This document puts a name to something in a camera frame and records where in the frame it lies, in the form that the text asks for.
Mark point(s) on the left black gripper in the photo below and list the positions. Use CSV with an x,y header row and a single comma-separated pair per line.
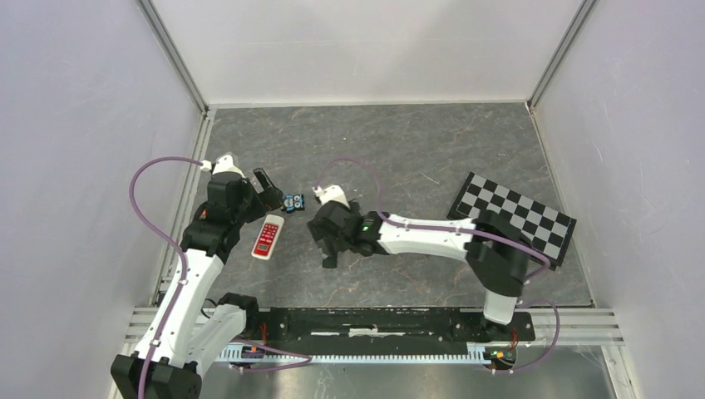
x,y
265,200

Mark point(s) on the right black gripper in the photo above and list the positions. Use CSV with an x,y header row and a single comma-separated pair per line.
x,y
320,236

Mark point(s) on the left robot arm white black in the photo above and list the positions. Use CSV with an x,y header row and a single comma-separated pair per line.
x,y
173,356

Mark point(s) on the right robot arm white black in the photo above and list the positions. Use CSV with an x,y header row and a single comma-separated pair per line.
x,y
496,251

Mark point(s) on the red white remote control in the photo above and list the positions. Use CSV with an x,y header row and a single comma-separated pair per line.
x,y
268,237

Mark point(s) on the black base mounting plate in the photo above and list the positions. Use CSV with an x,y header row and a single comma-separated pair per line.
x,y
362,331

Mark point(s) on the black white checkerboard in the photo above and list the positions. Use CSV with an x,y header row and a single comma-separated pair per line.
x,y
548,229

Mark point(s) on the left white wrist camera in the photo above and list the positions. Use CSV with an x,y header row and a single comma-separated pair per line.
x,y
226,163

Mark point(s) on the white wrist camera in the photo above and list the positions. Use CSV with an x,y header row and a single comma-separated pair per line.
x,y
226,163
331,193

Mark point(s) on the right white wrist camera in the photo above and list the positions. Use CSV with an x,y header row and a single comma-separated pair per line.
x,y
331,193

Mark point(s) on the grey slotted cable duct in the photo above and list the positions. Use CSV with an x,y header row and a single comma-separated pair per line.
x,y
237,353

